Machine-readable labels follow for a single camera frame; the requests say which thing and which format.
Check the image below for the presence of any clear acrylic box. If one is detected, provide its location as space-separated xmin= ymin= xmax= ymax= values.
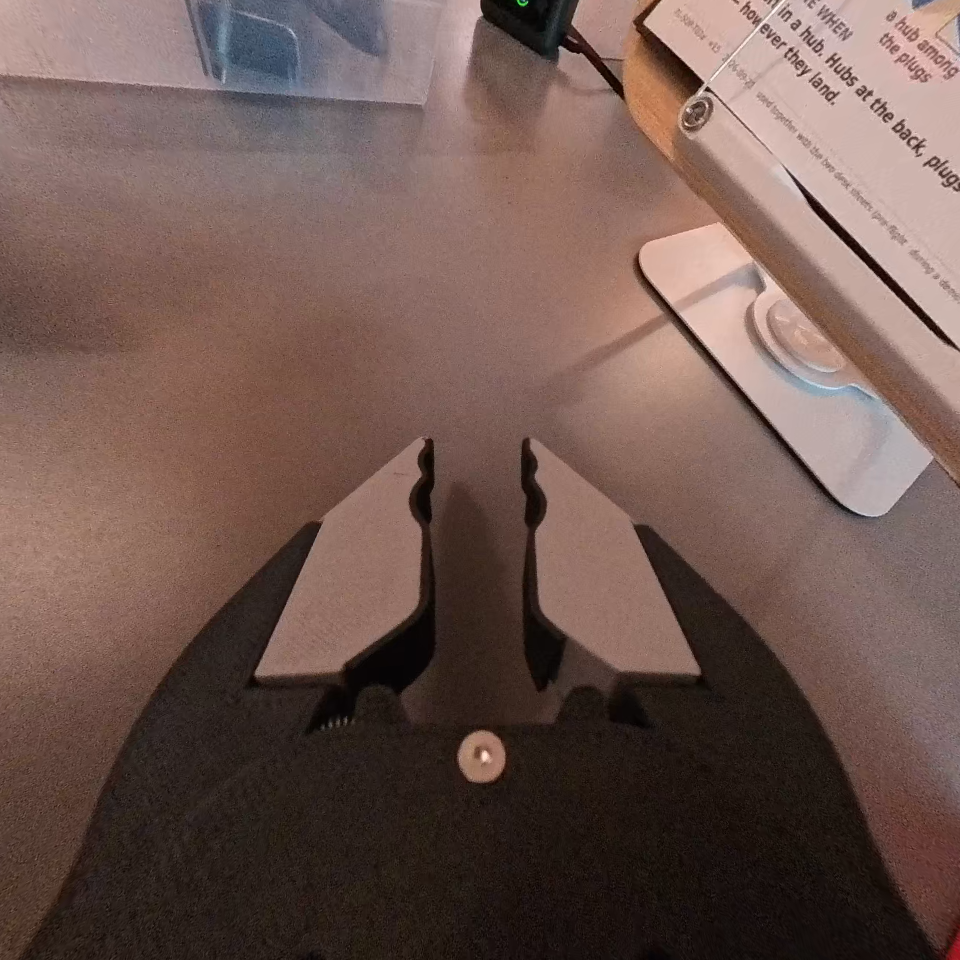
xmin=0 ymin=0 xmax=444 ymax=108

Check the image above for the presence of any printed instruction sheet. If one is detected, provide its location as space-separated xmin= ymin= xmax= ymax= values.
xmin=645 ymin=0 xmax=960 ymax=346

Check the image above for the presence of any dark thin cable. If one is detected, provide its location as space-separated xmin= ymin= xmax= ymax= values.
xmin=561 ymin=30 xmax=627 ymax=97

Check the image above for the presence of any white metal stand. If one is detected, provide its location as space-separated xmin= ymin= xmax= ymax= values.
xmin=637 ymin=97 xmax=960 ymax=519

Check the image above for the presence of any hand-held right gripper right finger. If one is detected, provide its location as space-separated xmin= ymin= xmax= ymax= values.
xmin=520 ymin=437 xmax=704 ymax=693

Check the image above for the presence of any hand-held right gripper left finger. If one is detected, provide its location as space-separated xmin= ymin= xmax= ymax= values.
xmin=253 ymin=437 xmax=438 ymax=695

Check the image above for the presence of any black device with green light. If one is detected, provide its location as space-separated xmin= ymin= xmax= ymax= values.
xmin=478 ymin=0 xmax=580 ymax=55

